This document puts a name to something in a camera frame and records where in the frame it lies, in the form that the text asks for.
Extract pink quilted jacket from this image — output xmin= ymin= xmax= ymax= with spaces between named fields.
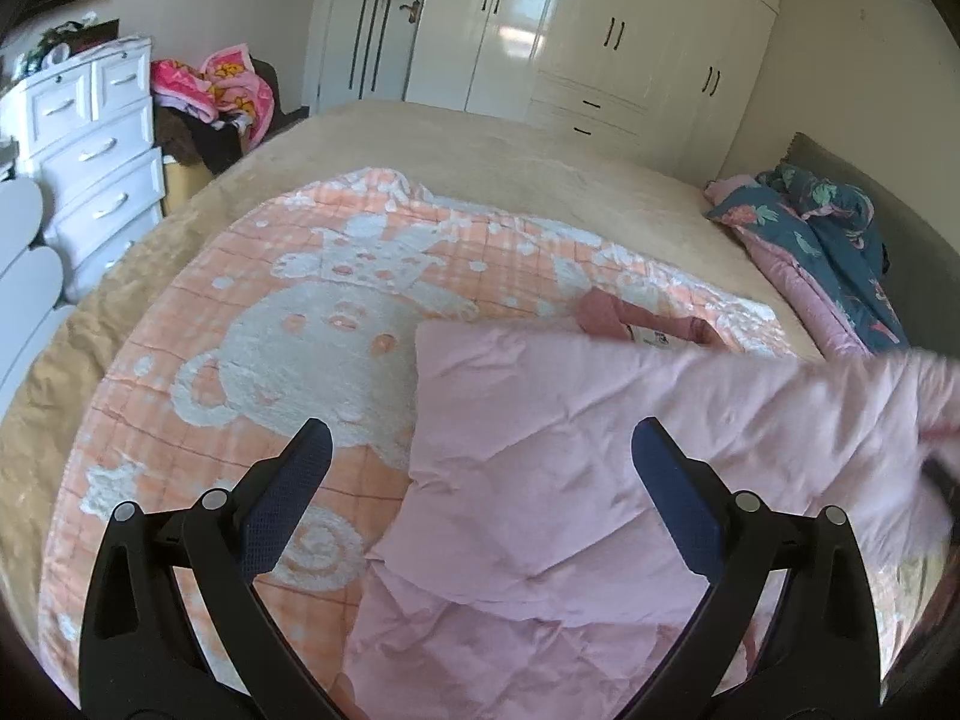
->
xmin=341 ymin=289 xmax=960 ymax=720

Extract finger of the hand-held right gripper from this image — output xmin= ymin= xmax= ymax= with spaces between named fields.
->
xmin=921 ymin=454 xmax=960 ymax=523

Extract white door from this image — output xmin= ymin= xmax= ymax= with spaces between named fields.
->
xmin=311 ymin=0 xmax=421 ymax=117

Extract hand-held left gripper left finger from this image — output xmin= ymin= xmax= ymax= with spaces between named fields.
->
xmin=79 ymin=418 xmax=335 ymax=720

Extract tan box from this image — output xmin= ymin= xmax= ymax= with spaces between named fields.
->
xmin=163 ymin=157 xmax=215 ymax=215

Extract pink floral towel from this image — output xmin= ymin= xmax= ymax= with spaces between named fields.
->
xmin=150 ymin=47 xmax=275 ymax=147

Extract white glossy wardrobe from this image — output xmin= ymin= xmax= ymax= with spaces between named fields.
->
xmin=405 ymin=0 xmax=788 ymax=181

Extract bed with tan sheet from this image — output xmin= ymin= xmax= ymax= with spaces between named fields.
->
xmin=0 ymin=101 xmax=826 ymax=661

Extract clutter on drawer chest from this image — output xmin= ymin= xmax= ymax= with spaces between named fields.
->
xmin=26 ymin=15 xmax=121 ymax=67

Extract black hanging straps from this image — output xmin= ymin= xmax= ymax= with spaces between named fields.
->
xmin=348 ymin=0 xmax=388 ymax=91

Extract dark chair with clothes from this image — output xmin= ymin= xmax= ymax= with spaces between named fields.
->
xmin=154 ymin=60 xmax=310 ymax=175

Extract orange printed blanket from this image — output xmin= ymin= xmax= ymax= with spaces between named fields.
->
xmin=37 ymin=166 xmax=800 ymax=691

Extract white drawer chest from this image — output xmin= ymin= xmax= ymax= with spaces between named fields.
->
xmin=0 ymin=34 xmax=167 ymax=301

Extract white curved board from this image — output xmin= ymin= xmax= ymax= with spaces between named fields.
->
xmin=0 ymin=176 xmax=76 ymax=406

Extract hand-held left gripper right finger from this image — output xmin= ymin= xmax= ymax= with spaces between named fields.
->
xmin=631 ymin=417 xmax=880 ymax=720

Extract blue and pink floral quilt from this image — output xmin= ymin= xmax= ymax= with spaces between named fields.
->
xmin=703 ymin=163 xmax=912 ymax=357

